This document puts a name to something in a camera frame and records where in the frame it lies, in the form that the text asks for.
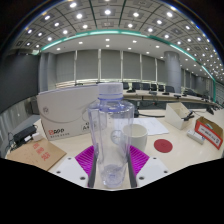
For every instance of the white copy paper carton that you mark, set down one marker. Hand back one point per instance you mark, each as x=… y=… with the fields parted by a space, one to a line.
x=63 y=113

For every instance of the white desk organizer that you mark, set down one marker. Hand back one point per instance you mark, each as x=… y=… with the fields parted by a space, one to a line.
x=175 y=116

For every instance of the flat round red coaster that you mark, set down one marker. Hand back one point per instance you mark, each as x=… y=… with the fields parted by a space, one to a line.
x=163 y=146

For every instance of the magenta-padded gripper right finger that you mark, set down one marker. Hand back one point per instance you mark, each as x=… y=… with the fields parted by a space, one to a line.
x=151 y=170

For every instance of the clear plastic water bottle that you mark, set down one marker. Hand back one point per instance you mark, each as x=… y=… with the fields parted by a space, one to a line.
x=110 y=133

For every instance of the white printed paper sheet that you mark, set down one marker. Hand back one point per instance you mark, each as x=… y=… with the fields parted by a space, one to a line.
x=153 y=126

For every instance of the round ceiling lights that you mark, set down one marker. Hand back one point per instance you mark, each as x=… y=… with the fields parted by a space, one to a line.
x=107 y=12

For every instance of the black marker pen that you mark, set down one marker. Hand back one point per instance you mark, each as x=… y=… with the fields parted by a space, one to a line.
x=189 y=116

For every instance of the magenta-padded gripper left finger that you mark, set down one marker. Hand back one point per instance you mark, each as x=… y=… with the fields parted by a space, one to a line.
x=68 y=168

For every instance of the brown cardboard with red print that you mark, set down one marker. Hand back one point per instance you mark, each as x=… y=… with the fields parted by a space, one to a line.
x=36 y=153

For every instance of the row of black office chairs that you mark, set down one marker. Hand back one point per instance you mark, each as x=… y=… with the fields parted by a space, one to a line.
x=146 y=86

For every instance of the white cup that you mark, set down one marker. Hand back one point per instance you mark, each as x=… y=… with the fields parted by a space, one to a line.
x=140 y=136

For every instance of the long curved conference desk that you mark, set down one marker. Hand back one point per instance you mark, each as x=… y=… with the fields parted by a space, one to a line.
x=166 y=97

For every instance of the red and brown cardboard box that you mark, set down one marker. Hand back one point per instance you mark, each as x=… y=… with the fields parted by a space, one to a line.
x=208 y=135

